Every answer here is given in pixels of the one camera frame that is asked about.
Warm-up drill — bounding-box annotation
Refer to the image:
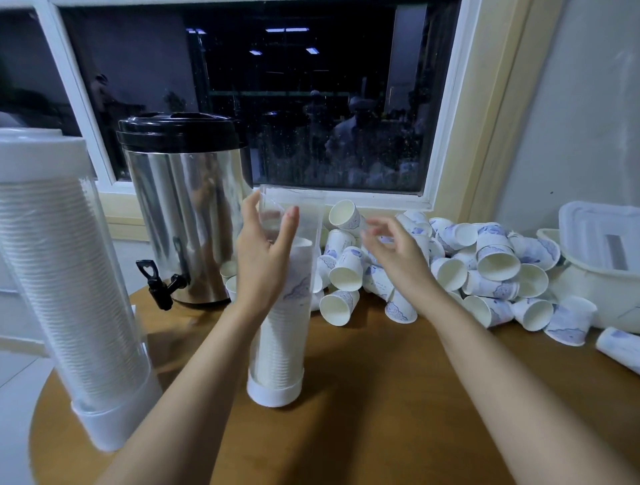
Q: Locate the white plastic container lid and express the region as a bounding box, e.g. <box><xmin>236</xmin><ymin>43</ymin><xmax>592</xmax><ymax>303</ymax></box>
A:
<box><xmin>558</xmin><ymin>201</ymin><xmax>640</xmax><ymax>273</ymax></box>

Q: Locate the black urn lid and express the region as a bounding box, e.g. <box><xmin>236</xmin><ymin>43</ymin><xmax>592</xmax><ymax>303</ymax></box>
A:
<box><xmin>116</xmin><ymin>112</ymin><xmax>250</xmax><ymax>155</ymax></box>

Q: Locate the person's left forearm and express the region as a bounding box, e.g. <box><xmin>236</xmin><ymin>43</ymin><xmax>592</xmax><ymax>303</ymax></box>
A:
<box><xmin>96</xmin><ymin>301</ymin><xmax>275</xmax><ymax>485</ymax></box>

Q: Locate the stainless steel beverage urn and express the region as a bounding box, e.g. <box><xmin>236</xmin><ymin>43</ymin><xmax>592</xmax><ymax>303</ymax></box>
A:
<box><xmin>116</xmin><ymin>112</ymin><xmax>254</xmax><ymax>311</ymax></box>

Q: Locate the white window frame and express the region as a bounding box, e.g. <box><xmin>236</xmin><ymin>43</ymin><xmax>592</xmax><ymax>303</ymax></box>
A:
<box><xmin>0</xmin><ymin>0</ymin><xmax>482</xmax><ymax>212</ymax></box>

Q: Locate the slim clear cup dispenser tube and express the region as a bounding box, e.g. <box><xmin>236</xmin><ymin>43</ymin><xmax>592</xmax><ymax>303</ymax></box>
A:
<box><xmin>246</xmin><ymin>184</ymin><xmax>326</xmax><ymax>408</ymax></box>

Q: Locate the person's right forearm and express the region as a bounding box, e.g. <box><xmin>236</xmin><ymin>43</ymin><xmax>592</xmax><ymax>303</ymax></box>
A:
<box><xmin>417</xmin><ymin>292</ymin><xmax>640</xmax><ymax>485</ymax></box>

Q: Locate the person's right hand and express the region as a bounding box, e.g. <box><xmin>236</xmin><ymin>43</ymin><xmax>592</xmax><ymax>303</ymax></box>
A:
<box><xmin>360</xmin><ymin>216</ymin><xmax>444</xmax><ymax>317</ymax></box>

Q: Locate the stack of white plastic cups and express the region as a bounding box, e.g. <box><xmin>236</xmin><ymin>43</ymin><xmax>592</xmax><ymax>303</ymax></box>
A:
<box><xmin>0</xmin><ymin>179</ymin><xmax>152</xmax><ymax>414</ymax></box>

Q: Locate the white plastic basin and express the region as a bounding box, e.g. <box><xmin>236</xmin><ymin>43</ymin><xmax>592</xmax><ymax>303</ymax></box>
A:
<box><xmin>536</xmin><ymin>227</ymin><xmax>640</xmax><ymax>335</ymax></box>

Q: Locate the pile of loose paper cups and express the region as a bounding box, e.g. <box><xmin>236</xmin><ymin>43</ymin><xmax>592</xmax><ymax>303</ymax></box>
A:
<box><xmin>219</xmin><ymin>199</ymin><xmax>640</xmax><ymax>376</ymax></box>

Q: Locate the stack of nested paper cups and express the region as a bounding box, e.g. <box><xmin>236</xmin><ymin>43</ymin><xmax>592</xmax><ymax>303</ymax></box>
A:
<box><xmin>249</xmin><ymin>237</ymin><xmax>321</xmax><ymax>391</ymax></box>

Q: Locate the person's left hand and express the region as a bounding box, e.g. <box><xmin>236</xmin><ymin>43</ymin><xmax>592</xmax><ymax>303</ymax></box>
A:
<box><xmin>235</xmin><ymin>191</ymin><xmax>300</xmax><ymax>313</ymax></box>

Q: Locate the black urn tap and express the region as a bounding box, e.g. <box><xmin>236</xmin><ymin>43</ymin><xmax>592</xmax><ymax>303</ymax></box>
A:
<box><xmin>135</xmin><ymin>259</ymin><xmax>189</xmax><ymax>311</ymax></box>

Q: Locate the wide clear cup dispenser tube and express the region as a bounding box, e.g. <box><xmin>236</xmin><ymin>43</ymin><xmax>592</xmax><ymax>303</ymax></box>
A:
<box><xmin>0</xmin><ymin>127</ymin><xmax>164</xmax><ymax>453</ymax></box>

